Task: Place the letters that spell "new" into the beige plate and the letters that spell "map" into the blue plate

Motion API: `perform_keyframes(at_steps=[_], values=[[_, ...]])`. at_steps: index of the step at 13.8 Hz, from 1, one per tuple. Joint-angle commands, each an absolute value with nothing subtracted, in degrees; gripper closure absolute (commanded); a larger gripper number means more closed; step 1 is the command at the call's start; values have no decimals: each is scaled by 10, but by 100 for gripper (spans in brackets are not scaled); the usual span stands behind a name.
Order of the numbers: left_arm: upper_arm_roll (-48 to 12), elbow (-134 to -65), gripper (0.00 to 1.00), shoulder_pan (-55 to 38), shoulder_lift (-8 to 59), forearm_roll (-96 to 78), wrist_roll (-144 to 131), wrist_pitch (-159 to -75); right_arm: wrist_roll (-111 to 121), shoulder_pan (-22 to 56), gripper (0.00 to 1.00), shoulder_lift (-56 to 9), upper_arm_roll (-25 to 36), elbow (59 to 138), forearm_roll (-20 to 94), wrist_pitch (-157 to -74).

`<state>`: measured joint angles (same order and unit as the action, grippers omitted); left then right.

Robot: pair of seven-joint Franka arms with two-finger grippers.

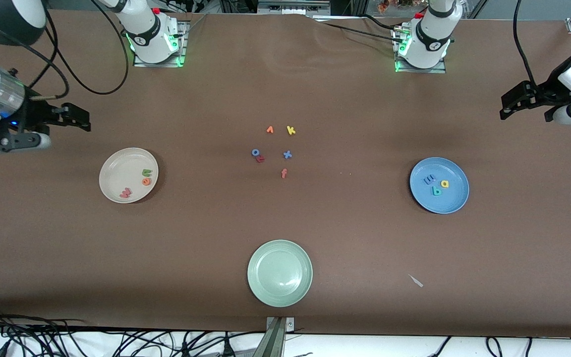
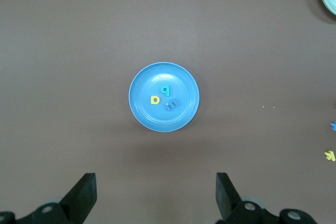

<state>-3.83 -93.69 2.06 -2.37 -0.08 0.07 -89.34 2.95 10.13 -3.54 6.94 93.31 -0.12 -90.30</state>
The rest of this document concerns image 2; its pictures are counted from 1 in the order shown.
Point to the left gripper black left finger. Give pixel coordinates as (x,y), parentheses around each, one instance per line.
(73,205)

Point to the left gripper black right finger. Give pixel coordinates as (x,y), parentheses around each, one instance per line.
(231,208)

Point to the blue letter m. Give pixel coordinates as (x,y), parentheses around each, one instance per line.
(173,101)

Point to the cyan letter b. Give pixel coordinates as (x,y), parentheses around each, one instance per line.
(168,93)

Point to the yellow letter a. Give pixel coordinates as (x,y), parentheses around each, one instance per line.
(152,98)

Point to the yellow letter k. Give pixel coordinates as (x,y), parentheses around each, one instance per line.
(330,155)

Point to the blue plate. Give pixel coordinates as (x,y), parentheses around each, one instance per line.
(147,119)

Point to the brown table cover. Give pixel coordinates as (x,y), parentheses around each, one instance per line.
(78,77)

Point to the blue letter x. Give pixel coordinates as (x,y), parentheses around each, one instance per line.
(334,126)

